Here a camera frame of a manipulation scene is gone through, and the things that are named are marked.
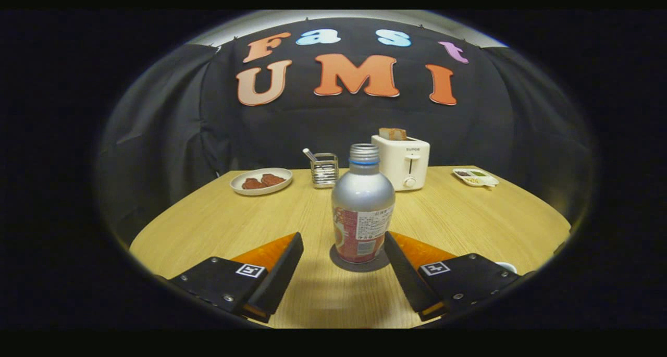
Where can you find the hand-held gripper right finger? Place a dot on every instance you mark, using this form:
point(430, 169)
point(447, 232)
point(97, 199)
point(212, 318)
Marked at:
point(406, 279)

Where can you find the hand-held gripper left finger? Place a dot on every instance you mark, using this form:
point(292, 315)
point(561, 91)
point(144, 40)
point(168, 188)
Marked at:
point(281, 273)

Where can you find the silver bottle with red label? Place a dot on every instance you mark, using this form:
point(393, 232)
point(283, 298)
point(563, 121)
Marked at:
point(362, 195)

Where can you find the white cup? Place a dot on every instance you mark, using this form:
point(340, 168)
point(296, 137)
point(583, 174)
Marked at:
point(508, 267)

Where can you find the wooden table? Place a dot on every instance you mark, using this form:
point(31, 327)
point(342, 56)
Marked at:
point(469, 226)

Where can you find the white plate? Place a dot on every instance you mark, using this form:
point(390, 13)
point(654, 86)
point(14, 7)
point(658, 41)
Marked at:
point(260, 191)

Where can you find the brown meat piece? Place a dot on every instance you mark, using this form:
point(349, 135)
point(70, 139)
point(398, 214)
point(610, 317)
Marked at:
point(273, 180)
point(253, 184)

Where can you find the white toaster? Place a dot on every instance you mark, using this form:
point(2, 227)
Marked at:
point(409, 161)

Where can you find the metal utensil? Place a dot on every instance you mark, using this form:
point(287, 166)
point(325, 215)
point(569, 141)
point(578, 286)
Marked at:
point(309, 155)

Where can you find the white divided sauce dish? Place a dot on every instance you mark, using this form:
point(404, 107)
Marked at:
point(475, 177)

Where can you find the toast slice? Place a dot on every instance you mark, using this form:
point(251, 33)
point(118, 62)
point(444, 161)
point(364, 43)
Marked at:
point(392, 134)

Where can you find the black backdrop cloth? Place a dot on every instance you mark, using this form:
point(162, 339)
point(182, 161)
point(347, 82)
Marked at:
point(156, 138)

